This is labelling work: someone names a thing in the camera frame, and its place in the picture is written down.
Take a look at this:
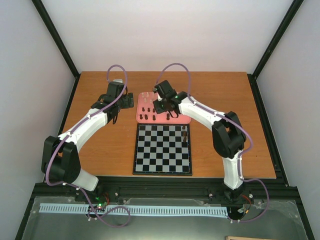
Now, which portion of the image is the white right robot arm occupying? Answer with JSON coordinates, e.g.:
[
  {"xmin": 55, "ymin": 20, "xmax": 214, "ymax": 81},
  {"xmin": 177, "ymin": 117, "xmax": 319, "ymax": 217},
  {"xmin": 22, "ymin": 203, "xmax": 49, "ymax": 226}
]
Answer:
[{"xmin": 153, "ymin": 80, "xmax": 247, "ymax": 202}]

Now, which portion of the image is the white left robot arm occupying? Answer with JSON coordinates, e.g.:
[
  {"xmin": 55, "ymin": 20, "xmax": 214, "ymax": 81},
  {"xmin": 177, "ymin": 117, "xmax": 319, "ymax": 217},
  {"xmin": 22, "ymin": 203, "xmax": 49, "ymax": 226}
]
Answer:
[{"xmin": 41, "ymin": 81, "xmax": 134, "ymax": 202}]

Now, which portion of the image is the pink plastic tray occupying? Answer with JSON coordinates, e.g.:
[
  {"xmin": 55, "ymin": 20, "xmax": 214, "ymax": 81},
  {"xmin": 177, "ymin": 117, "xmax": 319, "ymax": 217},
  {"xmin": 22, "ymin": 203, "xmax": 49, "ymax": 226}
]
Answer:
[{"xmin": 136, "ymin": 92, "xmax": 191, "ymax": 124}]

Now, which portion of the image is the black and white chessboard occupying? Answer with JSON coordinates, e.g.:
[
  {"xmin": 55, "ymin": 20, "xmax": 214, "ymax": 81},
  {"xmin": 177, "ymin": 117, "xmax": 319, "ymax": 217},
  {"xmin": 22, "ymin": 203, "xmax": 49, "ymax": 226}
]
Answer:
[{"xmin": 132, "ymin": 123, "xmax": 193, "ymax": 176}]

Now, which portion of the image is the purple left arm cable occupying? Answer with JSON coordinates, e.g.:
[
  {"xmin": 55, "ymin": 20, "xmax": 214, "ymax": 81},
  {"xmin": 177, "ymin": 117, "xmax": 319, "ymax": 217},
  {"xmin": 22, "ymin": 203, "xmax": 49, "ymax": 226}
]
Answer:
[{"xmin": 44, "ymin": 64, "xmax": 132, "ymax": 228}]

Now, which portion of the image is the light blue cable duct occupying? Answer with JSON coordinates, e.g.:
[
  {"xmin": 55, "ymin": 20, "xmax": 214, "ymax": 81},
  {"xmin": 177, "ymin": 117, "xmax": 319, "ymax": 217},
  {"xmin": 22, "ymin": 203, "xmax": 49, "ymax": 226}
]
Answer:
[{"xmin": 38, "ymin": 203, "xmax": 228, "ymax": 218}]

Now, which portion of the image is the black aluminium frame rail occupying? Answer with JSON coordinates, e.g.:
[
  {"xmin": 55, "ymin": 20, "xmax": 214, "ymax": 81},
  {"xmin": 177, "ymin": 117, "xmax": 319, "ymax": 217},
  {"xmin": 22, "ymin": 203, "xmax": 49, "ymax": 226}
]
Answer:
[{"xmin": 32, "ymin": 175, "xmax": 300, "ymax": 208}]

